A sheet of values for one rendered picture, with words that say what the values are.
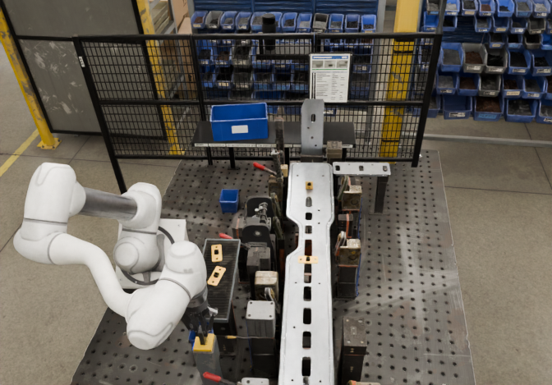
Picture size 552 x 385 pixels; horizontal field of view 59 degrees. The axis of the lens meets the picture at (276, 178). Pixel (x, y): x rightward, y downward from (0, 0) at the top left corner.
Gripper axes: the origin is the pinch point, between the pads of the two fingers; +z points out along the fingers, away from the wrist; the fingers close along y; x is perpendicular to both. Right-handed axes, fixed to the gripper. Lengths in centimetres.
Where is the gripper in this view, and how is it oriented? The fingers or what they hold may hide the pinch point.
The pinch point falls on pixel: (202, 335)
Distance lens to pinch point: 166.9
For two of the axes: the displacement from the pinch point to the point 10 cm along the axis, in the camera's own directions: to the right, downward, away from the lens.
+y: 10.0, 0.1, -0.7
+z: 0.4, 7.7, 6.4
